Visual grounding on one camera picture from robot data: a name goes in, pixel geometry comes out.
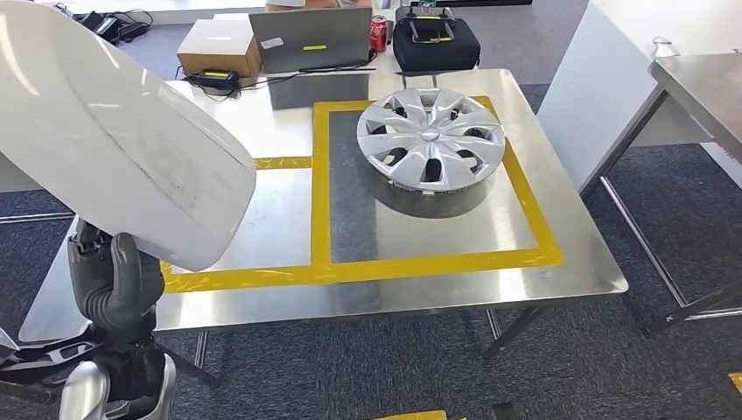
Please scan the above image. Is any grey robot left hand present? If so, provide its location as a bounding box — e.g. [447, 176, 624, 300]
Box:
[66, 219, 166, 333]

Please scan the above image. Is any white moulded plastic part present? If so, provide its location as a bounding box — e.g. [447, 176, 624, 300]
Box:
[0, 0, 258, 274]

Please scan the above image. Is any steel workbench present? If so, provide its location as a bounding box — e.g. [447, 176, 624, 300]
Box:
[578, 52, 742, 336]
[17, 68, 630, 389]
[0, 211, 76, 226]

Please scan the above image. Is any white partition panel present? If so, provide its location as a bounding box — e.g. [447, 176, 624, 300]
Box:
[0, 151, 46, 194]
[535, 0, 742, 193]

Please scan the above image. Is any black power adapter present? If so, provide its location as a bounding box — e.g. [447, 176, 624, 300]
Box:
[197, 69, 241, 91]

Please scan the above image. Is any brown cardboard box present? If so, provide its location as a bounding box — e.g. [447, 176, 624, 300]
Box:
[175, 18, 263, 80]

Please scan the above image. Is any white desk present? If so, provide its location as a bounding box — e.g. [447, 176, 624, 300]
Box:
[54, 0, 269, 25]

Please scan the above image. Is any silver wheel hubcap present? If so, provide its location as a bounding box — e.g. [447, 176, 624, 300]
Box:
[354, 87, 508, 199]

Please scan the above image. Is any red soda can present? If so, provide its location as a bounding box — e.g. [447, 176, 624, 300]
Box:
[368, 14, 389, 54]

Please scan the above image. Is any black carrying case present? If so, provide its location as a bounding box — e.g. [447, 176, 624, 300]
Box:
[392, 5, 482, 74]

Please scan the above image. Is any black charger with cables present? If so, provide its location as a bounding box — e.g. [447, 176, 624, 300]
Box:
[54, 3, 155, 46]

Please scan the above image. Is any black adapter cable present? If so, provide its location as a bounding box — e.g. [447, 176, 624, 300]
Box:
[173, 49, 378, 102]

